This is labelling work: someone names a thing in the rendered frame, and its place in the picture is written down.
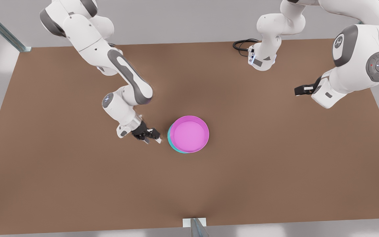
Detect blue plate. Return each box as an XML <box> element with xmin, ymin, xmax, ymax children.
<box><xmin>167</xmin><ymin>124</ymin><xmax>190</xmax><ymax>154</ymax></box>

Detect pink plate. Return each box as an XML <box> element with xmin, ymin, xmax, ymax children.
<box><xmin>170</xmin><ymin>116</ymin><xmax>210</xmax><ymax>153</ymax></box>

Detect black cable loop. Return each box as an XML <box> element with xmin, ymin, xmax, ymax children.
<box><xmin>233</xmin><ymin>39</ymin><xmax>260</xmax><ymax>57</ymax></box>

